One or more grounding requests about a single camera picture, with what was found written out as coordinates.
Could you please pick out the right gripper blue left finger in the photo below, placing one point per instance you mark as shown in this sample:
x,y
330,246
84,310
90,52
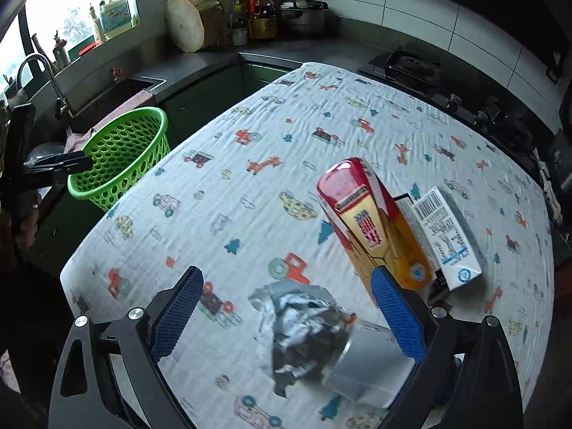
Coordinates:
x,y
170,310

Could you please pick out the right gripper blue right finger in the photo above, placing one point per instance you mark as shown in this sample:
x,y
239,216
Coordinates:
x,y
403,322

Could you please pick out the white blue milk carton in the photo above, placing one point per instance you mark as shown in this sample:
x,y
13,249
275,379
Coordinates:
x,y
451,248

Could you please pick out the red yellow drink bottle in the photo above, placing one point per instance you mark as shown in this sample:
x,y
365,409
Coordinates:
x,y
370,226

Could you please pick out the steel kitchen faucet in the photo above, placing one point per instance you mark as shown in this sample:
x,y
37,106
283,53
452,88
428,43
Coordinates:
x,y
62,105

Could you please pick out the steel kitchen sink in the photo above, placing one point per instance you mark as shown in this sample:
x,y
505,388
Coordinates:
x,y
110,99

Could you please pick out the green kitchen cabinet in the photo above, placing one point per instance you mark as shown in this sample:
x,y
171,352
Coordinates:
x,y
191,108

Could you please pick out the pink dish towel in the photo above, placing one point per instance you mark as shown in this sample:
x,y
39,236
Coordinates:
x,y
77,140

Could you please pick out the green plastic perforated basket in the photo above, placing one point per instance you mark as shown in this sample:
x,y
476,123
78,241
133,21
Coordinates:
x,y
122,152

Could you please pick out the cartoon printed white tablecloth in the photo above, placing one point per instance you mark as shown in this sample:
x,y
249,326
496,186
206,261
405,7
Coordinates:
x,y
238,200

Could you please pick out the small red white figurine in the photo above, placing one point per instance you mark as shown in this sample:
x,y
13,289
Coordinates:
x,y
118,74

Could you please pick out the white detergent jug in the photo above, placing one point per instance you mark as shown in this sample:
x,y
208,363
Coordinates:
x,y
115,16

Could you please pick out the round wooden chopping block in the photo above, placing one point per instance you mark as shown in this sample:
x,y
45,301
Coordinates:
x,y
195,24

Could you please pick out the black gas stove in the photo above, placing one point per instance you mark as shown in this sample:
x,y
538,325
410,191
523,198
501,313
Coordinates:
x,y
456,87

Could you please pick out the dark sauce bottle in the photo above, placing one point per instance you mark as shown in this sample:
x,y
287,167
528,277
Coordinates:
x,y
238,22

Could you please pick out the cooking oil bottle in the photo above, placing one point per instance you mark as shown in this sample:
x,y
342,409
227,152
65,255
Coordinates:
x,y
262,19

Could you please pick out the steel cooking pot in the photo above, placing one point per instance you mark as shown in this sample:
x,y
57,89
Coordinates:
x,y
305,17

